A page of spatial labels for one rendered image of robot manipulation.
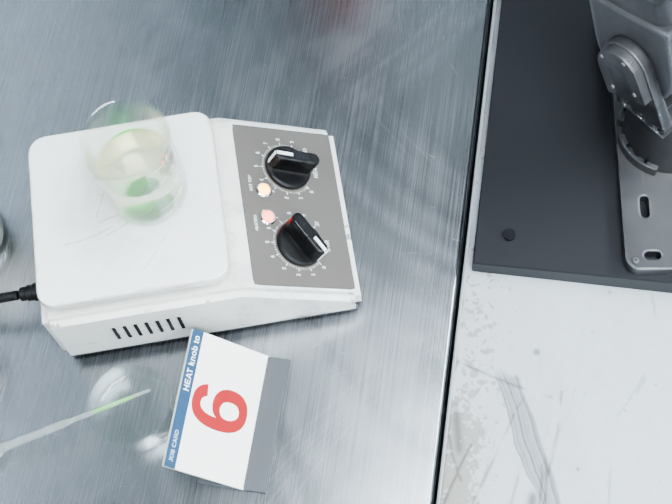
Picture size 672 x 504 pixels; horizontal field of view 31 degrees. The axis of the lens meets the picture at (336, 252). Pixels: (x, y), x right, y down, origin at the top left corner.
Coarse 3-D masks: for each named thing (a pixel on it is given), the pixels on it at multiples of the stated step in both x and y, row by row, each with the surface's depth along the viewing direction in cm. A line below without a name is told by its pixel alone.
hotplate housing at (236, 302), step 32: (224, 128) 81; (288, 128) 84; (224, 160) 80; (224, 192) 79; (352, 256) 82; (32, 288) 81; (192, 288) 77; (224, 288) 76; (256, 288) 77; (288, 288) 78; (320, 288) 79; (64, 320) 77; (96, 320) 77; (128, 320) 77; (160, 320) 78; (192, 320) 79; (224, 320) 80; (256, 320) 81; (288, 320) 82; (96, 352) 82
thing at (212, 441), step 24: (216, 360) 79; (240, 360) 80; (216, 384) 79; (240, 384) 80; (192, 408) 77; (216, 408) 78; (240, 408) 79; (192, 432) 77; (216, 432) 78; (240, 432) 79; (192, 456) 76; (216, 456) 77; (240, 456) 78
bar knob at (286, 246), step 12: (300, 216) 79; (288, 228) 79; (300, 228) 78; (312, 228) 79; (288, 240) 79; (300, 240) 79; (312, 240) 78; (288, 252) 79; (300, 252) 79; (312, 252) 78; (324, 252) 78; (300, 264) 79; (312, 264) 79
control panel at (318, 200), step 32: (256, 128) 82; (256, 160) 81; (320, 160) 84; (256, 192) 80; (288, 192) 81; (320, 192) 82; (256, 224) 79; (320, 224) 81; (256, 256) 78; (352, 288) 80
